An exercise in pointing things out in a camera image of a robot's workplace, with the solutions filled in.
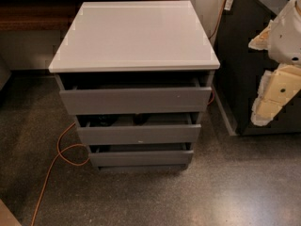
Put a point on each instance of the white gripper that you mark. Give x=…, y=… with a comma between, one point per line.
x=286, y=41

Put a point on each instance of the black side cabinet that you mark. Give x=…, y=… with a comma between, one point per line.
x=237, y=80

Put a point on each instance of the grey drawer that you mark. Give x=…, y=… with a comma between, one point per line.
x=135, y=101
x=140, y=155
x=158, y=128

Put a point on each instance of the grey drawer cabinet white top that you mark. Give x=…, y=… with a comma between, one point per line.
x=118, y=45

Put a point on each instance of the white tag on cable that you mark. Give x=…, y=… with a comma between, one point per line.
x=228, y=5

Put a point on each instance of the dark wooden bench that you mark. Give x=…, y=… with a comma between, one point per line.
x=29, y=15

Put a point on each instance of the grey bottom drawer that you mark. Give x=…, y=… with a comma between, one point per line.
x=140, y=155

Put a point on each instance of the grey top drawer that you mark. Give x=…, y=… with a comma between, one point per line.
x=135, y=101

